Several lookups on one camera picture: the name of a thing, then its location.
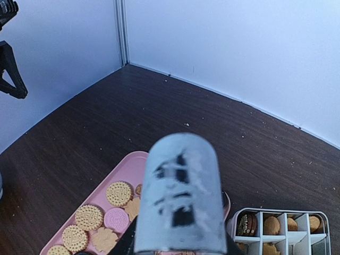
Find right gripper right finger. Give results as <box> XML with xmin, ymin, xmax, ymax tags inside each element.
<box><xmin>226</xmin><ymin>232</ymin><xmax>243</xmax><ymax>255</ymax></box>

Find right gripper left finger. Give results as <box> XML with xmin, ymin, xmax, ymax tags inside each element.
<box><xmin>108</xmin><ymin>217</ymin><xmax>138</xmax><ymax>255</ymax></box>

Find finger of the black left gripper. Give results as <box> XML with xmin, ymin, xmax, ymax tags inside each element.
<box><xmin>1</xmin><ymin>41</ymin><xmax>28</xmax><ymax>99</ymax></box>

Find chocolate swirl cookie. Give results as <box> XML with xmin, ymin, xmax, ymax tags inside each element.
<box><xmin>236</xmin><ymin>213</ymin><xmax>258</xmax><ymax>237</ymax></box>

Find metal serving tongs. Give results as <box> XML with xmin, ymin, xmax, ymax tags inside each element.
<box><xmin>134</xmin><ymin>133</ymin><xmax>227</xmax><ymax>254</ymax></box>

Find orange swirl cookie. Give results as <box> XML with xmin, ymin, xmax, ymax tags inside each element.
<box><xmin>309</xmin><ymin>215</ymin><xmax>324</xmax><ymax>234</ymax></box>

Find white divided cookie tin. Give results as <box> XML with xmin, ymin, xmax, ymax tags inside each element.
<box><xmin>226</xmin><ymin>208</ymin><xmax>332</xmax><ymax>254</ymax></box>

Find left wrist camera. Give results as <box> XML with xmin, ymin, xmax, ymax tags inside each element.
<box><xmin>0</xmin><ymin>0</ymin><xmax>19</xmax><ymax>30</ymax></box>

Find left frame post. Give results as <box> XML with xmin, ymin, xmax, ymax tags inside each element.
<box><xmin>114</xmin><ymin>0</ymin><xmax>130</xmax><ymax>66</ymax></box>

